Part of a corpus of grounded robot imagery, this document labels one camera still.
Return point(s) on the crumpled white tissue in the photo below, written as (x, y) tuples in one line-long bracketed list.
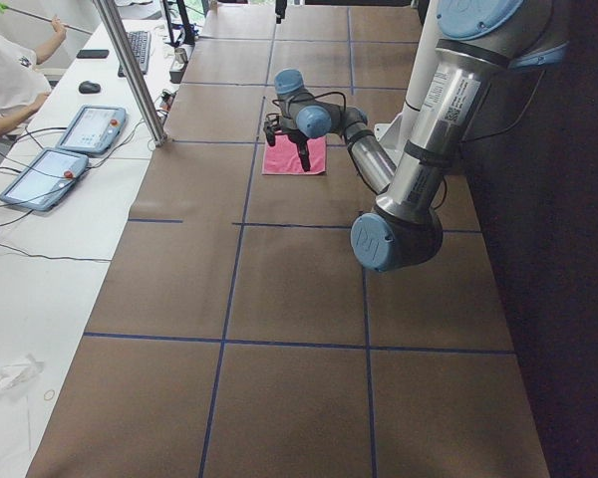
[(21, 371)]

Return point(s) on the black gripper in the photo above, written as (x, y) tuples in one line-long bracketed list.
[(295, 138)]

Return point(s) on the far teach pendant tablet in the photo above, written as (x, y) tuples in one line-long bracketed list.
[(93, 130)]

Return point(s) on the pink towel white edge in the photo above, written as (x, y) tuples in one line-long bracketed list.
[(283, 158)]

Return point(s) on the aluminium frame post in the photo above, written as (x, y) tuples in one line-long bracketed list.
[(117, 33)]

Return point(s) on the black keyboard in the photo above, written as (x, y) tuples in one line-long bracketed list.
[(140, 45)]

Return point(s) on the black computer mouse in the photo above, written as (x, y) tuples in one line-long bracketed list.
[(89, 88)]

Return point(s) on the near teach pendant tablet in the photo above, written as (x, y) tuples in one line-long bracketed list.
[(44, 183)]

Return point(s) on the metal cup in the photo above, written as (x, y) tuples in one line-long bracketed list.
[(180, 55)]

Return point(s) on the black smartphone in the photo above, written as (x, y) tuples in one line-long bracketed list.
[(95, 54)]

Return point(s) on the person in white shirt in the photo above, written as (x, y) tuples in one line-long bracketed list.
[(23, 89)]

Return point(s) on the teach pendant tablet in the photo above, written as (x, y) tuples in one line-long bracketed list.
[(44, 183), (93, 130)]

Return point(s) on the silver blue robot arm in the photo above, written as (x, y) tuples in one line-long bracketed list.
[(464, 44)]

